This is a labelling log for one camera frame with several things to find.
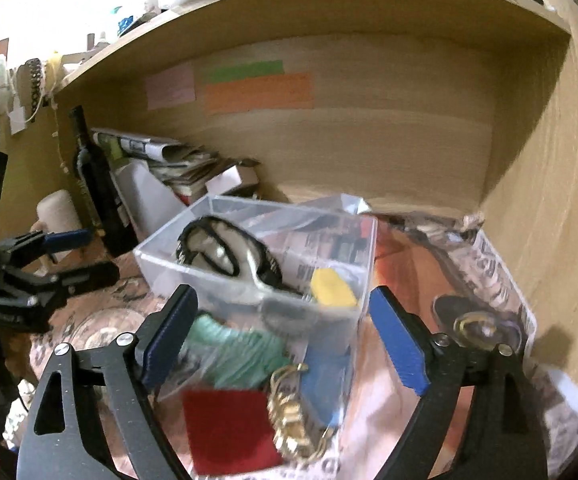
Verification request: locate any white paper box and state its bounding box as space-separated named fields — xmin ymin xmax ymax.
xmin=111 ymin=158 xmax=190 ymax=241

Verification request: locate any small white carton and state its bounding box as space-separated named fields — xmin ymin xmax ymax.
xmin=206 ymin=162 xmax=261 ymax=200

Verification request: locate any red felt square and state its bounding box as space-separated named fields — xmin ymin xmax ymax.
xmin=182 ymin=388 xmax=286 ymax=477

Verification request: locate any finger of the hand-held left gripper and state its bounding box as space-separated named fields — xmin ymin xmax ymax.
xmin=19 ymin=261 xmax=121 ymax=311
xmin=5 ymin=229 xmax=94 ymax=262

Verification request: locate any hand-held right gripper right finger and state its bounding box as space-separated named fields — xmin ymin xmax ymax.
xmin=368 ymin=286 xmax=550 ymax=480

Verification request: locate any green knitted cloth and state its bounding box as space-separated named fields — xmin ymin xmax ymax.
xmin=185 ymin=313 xmax=292 ymax=390

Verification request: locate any white foam roller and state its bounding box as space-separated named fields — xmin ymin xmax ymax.
xmin=30 ymin=190 xmax=85 ymax=264

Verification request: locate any clear plastic box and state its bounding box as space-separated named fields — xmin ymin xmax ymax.
xmin=133 ymin=194 xmax=379 ymax=426

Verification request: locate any printed newspaper sheet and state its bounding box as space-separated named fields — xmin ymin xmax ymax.
xmin=339 ymin=215 xmax=578 ymax=480

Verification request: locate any dark wine bottle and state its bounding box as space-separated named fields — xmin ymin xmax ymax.
xmin=68 ymin=106 xmax=139 ymax=258

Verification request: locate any yellow sponge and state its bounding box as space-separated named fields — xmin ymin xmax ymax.
xmin=310 ymin=268 xmax=359 ymax=309

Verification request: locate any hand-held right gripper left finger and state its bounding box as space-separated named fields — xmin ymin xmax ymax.
xmin=16 ymin=284 xmax=199 ymax=480

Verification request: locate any green sticky note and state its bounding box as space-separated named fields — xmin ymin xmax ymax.
xmin=201 ymin=60 xmax=285 ymax=84

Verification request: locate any blue cloth piece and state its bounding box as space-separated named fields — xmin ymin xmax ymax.
xmin=300 ymin=345 xmax=354 ymax=431

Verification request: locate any wooden shelf unit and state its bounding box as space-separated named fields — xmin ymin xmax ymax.
xmin=0 ymin=0 xmax=578 ymax=421

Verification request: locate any orange sticky note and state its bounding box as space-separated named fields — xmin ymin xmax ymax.
xmin=203 ymin=73 xmax=316 ymax=115

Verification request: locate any stack of newspapers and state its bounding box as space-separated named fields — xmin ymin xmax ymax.
xmin=91 ymin=128 xmax=260 ymax=206

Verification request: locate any gold chain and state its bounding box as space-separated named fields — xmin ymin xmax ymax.
xmin=267 ymin=364 xmax=336 ymax=463

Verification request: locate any pink sticky note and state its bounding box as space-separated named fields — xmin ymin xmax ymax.
xmin=145 ymin=63 xmax=198 ymax=111

